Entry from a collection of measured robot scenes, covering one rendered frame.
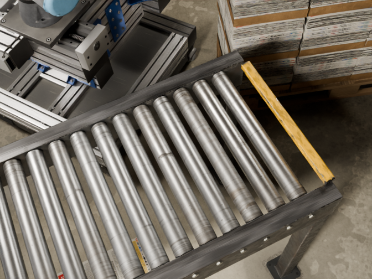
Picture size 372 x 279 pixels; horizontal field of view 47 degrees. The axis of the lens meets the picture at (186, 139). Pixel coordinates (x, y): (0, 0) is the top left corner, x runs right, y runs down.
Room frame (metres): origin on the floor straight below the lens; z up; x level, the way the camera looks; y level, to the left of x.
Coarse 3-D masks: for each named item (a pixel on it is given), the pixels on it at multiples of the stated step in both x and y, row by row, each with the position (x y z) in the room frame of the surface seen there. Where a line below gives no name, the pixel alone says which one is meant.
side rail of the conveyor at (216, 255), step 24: (312, 192) 0.40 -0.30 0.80; (336, 192) 0.39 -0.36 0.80; (264, 216) 0.35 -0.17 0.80; (288, 216) 0.34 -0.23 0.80; (312, 216) 0.34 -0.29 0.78; (216, 240) 0.30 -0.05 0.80; (240, 240) 0.30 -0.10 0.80; (264, 240) 0.29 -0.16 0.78; (168, 264) 0.26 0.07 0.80; (192, 264) 0.25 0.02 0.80; (216, 264) 0.25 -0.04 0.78
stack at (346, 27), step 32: (224, 0) 1.35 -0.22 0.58; (256, 0) 1.17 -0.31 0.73; (288, 0) 1.18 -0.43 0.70; (320, 0) 1.19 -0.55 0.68; (352, 0) 1.19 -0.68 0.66; (256, 32) 1.18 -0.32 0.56; (288, 32) 1.18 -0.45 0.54; (320, 32) 1.18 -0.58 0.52; (352, 32) 1.19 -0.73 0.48; (256, 64) 1.18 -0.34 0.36; (288, 64) 1.19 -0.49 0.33; (320, 64) 1.19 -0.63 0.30; (352, 64) 1.20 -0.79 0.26; (256, 96) 1.18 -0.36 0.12; (320, 96) 1.20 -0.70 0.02; (352, 96) 1.19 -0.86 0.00
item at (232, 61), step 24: (192, 72) 0.82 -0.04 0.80; (216, 72) 0.81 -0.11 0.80; (240, 72) 0.84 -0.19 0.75; (144, 96) 0.75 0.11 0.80; (168, 96) 0.76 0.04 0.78; (192, 96) 0.78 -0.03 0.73; (72, 120) 0.70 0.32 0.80; (96, 120) 0.69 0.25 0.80; (24, 144) 0.63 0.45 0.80; (48, 144) 0.63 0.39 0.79; (96, 144) 0.67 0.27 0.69; (0, 168) 0.58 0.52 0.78; (24, 168) 0.60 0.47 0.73
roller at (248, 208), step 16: (176, 96) 0.74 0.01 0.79; (192, 112) 0.68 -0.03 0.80; (192, 128) 0.63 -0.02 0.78; (208, 128) 0.62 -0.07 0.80; (208, 144) 0.57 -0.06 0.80; (224, 160) 0.51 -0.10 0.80; (224, 176) 0.47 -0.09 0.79; (240, 192) 0.42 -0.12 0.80; (240, 208) 0.38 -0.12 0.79; (256, 208) 0.37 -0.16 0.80
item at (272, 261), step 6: (270, 258) 0.44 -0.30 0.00; (276, 258) 0.44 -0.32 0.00; (264, 264) 0.42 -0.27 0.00; (270, 264) 0.41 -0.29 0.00; (270, 270) 0.39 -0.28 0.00; (294, 270) 0.38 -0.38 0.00; (300, 270) 0.38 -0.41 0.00; (276, 276) 0.36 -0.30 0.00; (288, 276) 0.36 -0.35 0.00; (294, 276) 0.35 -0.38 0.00; (300, 276) 0.35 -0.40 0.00
